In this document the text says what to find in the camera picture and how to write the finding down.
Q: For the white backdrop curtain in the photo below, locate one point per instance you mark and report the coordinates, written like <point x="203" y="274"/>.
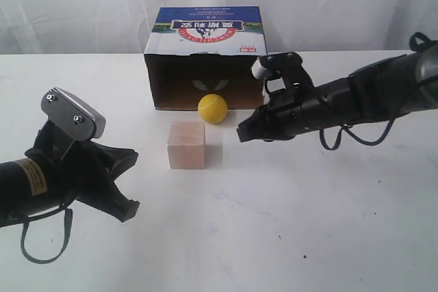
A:
<point x="124" y="26"/>

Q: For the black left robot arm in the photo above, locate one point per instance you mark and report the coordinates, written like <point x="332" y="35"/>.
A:
<point x="14" y="193"/>

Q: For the light wooden cube block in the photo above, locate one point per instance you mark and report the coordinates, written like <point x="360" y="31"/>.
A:
<point x="186" y="145"/>

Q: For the dark right wrist camera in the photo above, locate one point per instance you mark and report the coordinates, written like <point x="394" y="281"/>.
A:
<point x="268" y="66"/>

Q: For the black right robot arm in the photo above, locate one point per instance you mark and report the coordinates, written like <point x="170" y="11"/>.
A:
<point x="380" y="92"/>

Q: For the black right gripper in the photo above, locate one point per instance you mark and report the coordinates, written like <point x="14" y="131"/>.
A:
<point x="290" y="111"/>

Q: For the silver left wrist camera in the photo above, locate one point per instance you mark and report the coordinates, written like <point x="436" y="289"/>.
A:
<point x="73" y="116"/>

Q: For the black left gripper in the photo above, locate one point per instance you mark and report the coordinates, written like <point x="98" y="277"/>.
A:
<point x="60" y="169"/>

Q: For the yellow tennis ball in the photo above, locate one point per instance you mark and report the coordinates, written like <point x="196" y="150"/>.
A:
<point x="212" y="108"/>

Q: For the blue white cardboard box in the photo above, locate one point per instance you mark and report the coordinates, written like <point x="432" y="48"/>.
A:
<point x="195" y="51"/>

